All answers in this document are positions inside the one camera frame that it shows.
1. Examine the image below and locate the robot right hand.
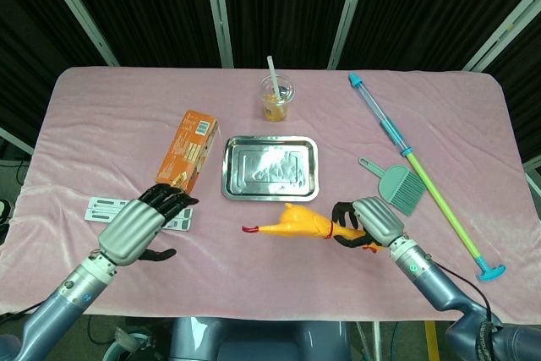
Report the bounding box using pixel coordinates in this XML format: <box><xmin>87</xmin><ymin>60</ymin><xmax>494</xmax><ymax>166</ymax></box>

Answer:
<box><xmin>331</xmin><ymin>196</ymin><xmax>405</xmax><ymax>252</ymax></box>

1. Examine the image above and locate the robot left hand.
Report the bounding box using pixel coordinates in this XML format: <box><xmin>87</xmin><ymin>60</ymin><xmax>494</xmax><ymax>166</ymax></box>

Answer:
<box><xmin>97</xmin><ymin>183</ymin><xmax>199</xmax><ymax>266</ymax></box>

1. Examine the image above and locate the yellow rubber chicken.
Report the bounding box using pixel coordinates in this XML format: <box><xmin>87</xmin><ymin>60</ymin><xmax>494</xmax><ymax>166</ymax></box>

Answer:
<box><xmin>241</xmin><ymin>202</ymin><xmax>388</xmax><ymax>254</ymax></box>

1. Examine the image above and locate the rectangular metal tray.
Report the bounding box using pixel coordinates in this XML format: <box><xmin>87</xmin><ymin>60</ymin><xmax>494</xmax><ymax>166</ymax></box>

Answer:
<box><xmin>220</xmin><ymin>135</ymin><xmax>320</xmax><ymax>203</ymax></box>

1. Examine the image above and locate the teal hand brush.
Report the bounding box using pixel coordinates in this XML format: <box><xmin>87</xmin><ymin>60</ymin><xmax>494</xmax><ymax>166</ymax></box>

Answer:
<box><xmin>358</xmin><ymin>156</ymin><xmax>427</xmax><ymax>217</ymax></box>

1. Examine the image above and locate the white folding stand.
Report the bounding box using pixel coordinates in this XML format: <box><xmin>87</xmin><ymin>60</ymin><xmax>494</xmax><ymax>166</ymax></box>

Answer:
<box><xmin>84</xmin><ymin>196</ymin><xmax>194</xmax><ymax>232</ymax></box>

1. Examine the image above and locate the blue green water squirter tube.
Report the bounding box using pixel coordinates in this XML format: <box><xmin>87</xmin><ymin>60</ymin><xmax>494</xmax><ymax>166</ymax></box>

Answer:
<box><xmin>347</xmin><ymin>72</ymin><xmax>507</xmax><ymax>284</ymax></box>

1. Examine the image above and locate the orange cardboard box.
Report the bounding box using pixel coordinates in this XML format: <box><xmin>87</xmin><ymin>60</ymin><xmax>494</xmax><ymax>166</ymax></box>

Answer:
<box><xmin>155</xmin><ymin>110</ymin><xmax>219</xmax><ymax>193</ymax></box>

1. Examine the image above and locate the white bucket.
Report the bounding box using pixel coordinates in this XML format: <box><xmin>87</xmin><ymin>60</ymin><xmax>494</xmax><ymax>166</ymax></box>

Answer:
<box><xmin>101</xmin><ymin>326</ymin><xmax>154</xmax><ymax>361</ymax></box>

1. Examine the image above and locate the pink tablecloth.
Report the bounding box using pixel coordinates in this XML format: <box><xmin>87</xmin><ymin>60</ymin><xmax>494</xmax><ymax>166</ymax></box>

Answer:
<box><xmin>0</xmin><ymin>66</ymin><xmax>541</xmax><ymax>322</ymax></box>

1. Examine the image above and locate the clear plastic cup, orange drink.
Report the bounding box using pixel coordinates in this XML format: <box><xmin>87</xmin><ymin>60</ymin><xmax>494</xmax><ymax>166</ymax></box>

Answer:
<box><xmin>259</xmin><ymin>74</ymin><xmax>297</xmax><ymax>122</ymax></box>

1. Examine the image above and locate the grey-blue robot torso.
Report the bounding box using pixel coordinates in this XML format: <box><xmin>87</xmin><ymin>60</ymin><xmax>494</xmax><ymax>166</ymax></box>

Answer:
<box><xmin>168</xmin><ymin>316</ymin><xmax>352</xmax><ymax>361</ymax></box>

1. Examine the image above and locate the white drinking straw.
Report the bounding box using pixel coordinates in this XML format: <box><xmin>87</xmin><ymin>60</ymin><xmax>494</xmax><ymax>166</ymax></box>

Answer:
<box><xmin>266</xmin><ymin>55</ymin><xmax>281</xmax><ymax>96</ymax></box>

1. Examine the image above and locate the black pleated curtain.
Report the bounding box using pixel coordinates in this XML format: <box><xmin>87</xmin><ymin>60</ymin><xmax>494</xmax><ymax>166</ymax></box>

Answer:
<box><xmin>0</xmin><ymin>0</ymin><xmax>541</xmax><ymax>167</ymax></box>

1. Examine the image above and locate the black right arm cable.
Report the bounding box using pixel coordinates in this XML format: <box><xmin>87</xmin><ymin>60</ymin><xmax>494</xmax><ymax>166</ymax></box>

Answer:
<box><xmin>434</xmin><ymin>261</ymin><xmax>494</xmax><ymax>324</ymax></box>

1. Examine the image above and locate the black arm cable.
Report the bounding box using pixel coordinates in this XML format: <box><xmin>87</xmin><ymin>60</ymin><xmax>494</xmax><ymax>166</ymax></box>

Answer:
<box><xmin>434</xmin><ymin>261</ymin><xmax>494</xmax><ymax>324</ymax></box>
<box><xmin>0</xmin><ymin>299</ymin><xmax>43</xmax><ymax>324</ymax></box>

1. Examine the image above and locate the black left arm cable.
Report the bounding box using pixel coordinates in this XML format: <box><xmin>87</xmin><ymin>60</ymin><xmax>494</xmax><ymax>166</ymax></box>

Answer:
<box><xmin>0</xmin><ymin>299</ymin><xmax>43</xmax><ymax>324</ymax></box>

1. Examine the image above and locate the white frame post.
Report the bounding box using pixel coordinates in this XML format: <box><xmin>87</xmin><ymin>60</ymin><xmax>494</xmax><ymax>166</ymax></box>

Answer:
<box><xmin>522</xmin><ymin>161</ymin><xmax>541</xmax><ymax>197</ymax></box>
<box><xmin>462</xmin><ymin>0</ymin><xmax>541</xmax><ymax>73</ymax></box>
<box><xmin>328</xmin><ymin>0</ymin><xmax>374</xmax><ymax>69</ymax></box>
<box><xmin>201</xmin><ymin>0</ymin><xmax>235</xmax><ymax>68</ymax></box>
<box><xmin>0</xmin><ymin>126</ymin><xmax>35</xmax><ymax>156</ymax></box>
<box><xmin>34</xmin><ymin>0</ymin><xmax>120</xmax><ymax>68</ymax></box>

